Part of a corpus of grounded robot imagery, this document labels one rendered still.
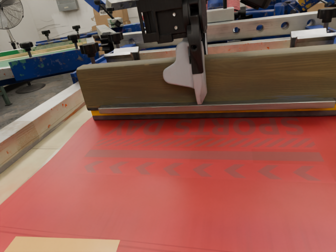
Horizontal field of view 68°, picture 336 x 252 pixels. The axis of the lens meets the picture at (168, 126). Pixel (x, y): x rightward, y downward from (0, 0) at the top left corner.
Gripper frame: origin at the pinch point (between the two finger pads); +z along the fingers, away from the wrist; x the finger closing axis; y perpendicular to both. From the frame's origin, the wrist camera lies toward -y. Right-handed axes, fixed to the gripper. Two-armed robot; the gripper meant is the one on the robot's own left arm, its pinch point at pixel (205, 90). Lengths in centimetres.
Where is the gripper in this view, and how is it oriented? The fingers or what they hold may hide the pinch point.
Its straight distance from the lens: 39.5
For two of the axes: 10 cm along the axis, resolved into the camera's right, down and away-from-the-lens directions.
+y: -9.6, 0.4, 2.6
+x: -2.1, 4.7, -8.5
